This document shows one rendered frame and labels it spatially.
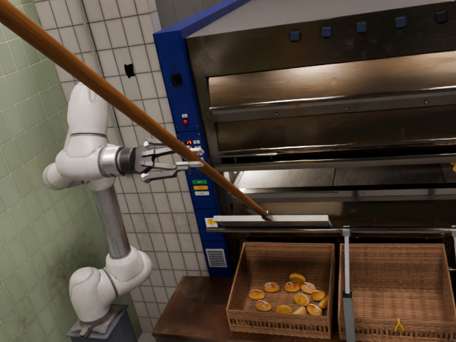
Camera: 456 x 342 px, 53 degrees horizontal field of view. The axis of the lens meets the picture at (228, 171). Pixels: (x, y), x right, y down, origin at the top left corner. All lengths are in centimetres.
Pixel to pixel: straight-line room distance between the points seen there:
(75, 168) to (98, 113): 17
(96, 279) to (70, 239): 76
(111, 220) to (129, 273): 30
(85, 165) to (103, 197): 67
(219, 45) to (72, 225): 138
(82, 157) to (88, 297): 98
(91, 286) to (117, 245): 21
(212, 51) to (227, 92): 23
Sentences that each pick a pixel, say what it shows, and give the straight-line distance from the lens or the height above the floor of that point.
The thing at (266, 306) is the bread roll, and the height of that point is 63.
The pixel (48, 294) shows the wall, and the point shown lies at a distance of 282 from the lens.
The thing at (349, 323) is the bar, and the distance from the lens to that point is 236.
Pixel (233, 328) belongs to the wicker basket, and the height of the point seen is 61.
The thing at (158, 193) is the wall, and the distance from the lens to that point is 292.
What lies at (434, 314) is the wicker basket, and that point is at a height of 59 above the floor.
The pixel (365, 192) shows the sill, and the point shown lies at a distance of 262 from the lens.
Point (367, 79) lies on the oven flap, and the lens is 238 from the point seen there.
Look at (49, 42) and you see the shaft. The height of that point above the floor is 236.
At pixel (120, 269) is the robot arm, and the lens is 221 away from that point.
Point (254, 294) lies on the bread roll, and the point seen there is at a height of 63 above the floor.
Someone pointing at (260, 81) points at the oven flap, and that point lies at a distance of 245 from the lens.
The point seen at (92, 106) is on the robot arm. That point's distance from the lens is 139.
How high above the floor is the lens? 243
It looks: 24 degrees down
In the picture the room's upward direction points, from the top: 11 degrees counter-clockwise
